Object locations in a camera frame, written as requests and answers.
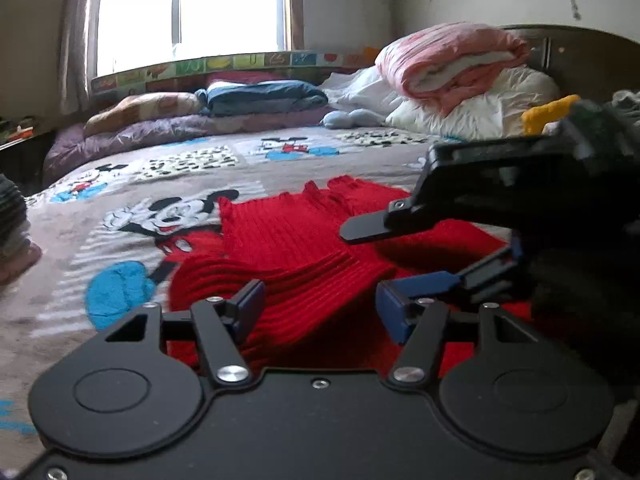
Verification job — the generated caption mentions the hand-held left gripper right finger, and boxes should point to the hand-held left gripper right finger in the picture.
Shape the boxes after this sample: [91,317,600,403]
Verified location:
[376,280,543,389]

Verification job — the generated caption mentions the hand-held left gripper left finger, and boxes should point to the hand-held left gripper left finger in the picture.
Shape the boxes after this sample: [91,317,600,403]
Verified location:
[102,279,267,389]

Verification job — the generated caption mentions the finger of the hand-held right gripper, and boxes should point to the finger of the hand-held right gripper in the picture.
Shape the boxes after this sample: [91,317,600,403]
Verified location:
[339,199,441,245]
[395,235,532,311]

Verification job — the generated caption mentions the red knitted sweater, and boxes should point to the red knitted sweater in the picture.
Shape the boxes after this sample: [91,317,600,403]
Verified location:
[167,175,538,378]

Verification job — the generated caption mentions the dark striped folded clothes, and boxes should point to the dark striped folded clothes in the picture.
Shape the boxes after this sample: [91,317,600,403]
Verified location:
[0,174,29,257]

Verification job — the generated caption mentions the white quilt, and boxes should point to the white quilt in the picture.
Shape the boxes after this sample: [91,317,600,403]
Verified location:
[320,64,562,142]

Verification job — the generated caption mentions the light blue plush toy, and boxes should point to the light blue plush toy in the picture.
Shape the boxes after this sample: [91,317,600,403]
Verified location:
[320,107,385,132]

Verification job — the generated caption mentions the wooden headboard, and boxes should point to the wooden headboard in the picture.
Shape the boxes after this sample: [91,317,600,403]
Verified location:
[500,23,640,107]

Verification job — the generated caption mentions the cartoon mouse printed blanket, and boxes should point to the cartoon mouse printed blanket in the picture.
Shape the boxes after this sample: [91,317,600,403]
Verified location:
[0,122,640,461]

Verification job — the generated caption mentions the blue quilt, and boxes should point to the blue quilt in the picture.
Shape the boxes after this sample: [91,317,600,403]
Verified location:
[194,79,330,119]

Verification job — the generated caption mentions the purple quilt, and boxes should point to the purple quilt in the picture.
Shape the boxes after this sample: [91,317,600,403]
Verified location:
[42,105,337,187]

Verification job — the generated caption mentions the colourful tiled window ledge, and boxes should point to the colourful tiled window ledge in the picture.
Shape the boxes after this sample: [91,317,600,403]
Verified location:
[90,47,382,95]

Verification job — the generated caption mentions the patterned pink yellow quilt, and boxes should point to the patterned pink yellow quilt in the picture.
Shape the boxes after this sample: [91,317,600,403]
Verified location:
[84,91,207,139]

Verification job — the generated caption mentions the pinkish brown folded cloth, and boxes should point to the pinkish brown folded cloth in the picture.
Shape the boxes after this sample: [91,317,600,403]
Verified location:
[0,241,44,287]

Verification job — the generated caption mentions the window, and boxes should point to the window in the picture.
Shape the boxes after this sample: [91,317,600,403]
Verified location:
[95,0,295,79]

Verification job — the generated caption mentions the beige curtain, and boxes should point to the beige curtain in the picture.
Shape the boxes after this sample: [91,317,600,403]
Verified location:
[59,0,107,117]

